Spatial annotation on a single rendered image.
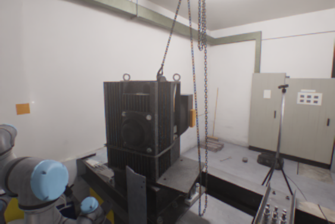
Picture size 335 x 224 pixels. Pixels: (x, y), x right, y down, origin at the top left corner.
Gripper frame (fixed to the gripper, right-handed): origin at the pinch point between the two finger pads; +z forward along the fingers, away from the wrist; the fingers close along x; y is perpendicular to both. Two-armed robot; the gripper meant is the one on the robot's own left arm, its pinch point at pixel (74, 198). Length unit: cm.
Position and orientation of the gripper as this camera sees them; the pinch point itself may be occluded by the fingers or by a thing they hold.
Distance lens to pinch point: 153.2
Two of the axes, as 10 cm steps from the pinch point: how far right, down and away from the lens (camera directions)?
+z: 3.6, 8.8, 3.2
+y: 5.8, -4.8, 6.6
